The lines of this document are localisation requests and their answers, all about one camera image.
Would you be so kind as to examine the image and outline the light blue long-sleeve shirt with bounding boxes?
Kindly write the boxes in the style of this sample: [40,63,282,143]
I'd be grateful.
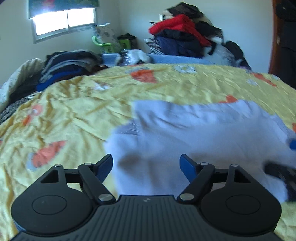
[104,100,295,202]

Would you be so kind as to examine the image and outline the person in black clothes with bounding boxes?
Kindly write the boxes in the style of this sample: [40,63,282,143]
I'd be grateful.
[275,1,295,88]

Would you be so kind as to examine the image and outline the stack of dark folded clothes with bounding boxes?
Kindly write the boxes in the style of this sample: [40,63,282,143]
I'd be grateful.
[36,50,106,92]

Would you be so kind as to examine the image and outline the yellow cartoon bedspread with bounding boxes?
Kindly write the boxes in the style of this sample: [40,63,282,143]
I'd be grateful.
[1,64,295,240]

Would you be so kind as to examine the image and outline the black white crumpled cloth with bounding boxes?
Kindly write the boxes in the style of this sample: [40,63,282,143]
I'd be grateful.
[115,49,152,66]

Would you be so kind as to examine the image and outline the white patterned quilt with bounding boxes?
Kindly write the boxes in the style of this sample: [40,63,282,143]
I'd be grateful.
[1,58,45,112]

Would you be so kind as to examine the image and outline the navy blue jacket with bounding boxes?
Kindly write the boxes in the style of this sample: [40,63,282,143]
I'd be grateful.
[155,29,204,58]

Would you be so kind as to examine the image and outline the green plastic chair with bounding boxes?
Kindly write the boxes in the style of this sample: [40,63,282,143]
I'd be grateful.
[92,36,132,54]

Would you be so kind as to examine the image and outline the patterned grey pillow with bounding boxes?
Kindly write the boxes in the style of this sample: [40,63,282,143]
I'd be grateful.
[92,23,118,53]

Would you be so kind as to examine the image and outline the red jacket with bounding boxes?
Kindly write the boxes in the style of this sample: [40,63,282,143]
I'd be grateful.
[149,15,211,47]

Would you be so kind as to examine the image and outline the black garment on pile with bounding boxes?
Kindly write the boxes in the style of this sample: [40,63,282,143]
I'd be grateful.
[167,2,204,19]

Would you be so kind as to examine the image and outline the lotus print roller blind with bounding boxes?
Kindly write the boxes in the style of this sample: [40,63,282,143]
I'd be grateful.
[28,0,99,19]

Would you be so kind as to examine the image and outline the brown wooden door frame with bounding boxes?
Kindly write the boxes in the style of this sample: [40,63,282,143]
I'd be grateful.
[269,1,283,77]

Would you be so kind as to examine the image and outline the black bag by wall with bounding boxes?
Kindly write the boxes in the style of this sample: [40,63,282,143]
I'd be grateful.
[224,41,251,71]

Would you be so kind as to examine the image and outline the window with grey frame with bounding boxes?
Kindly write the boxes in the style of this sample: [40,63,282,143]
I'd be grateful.
[31,8,97,43]

